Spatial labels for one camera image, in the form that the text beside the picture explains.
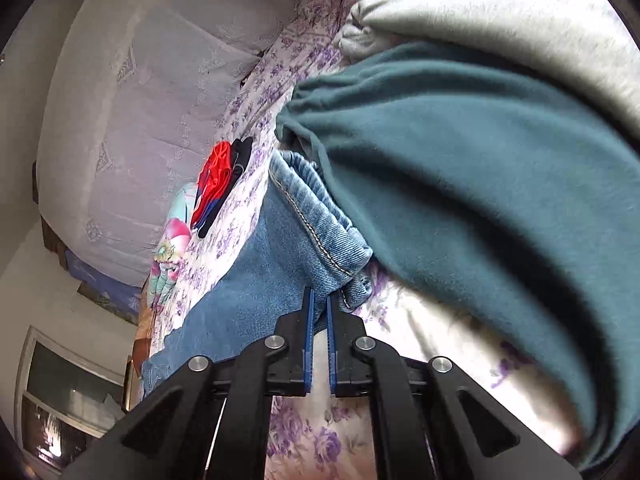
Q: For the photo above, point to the red folded garment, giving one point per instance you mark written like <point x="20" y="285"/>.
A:
<point x="215" y="180"/>

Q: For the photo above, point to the dark green sweatpants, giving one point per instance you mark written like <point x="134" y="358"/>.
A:
<point x="475" y="185"/>

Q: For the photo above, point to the brown pillow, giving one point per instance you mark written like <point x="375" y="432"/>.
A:
<point x="144" y="325"/>

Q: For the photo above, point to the floral pastel pillow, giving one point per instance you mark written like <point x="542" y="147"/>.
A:
<point x="170" y="250"/>

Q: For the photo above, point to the blue denim jeans pants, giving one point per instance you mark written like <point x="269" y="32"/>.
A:
<point x="260" y="280"/>

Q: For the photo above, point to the grey sweatpants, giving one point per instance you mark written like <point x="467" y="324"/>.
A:
<point x="500" y="15"/>

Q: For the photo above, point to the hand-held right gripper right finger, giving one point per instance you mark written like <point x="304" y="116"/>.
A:
<point x="330" y="330"/>

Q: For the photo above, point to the blue patterned cloth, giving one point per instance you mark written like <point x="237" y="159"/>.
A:
<point x="100" y="280"/>

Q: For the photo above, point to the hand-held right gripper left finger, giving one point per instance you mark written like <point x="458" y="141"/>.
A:
<point x="310" y="320"/>

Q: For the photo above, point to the folded red and navy clothes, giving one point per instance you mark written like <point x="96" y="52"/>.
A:
<point x="242" y="160"/>

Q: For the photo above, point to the white lace cover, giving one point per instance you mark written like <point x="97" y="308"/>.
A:
<point x="150" y="110"/>

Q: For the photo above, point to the white framed glass door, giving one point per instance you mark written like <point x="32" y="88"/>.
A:
<point x="65" y="400"/>

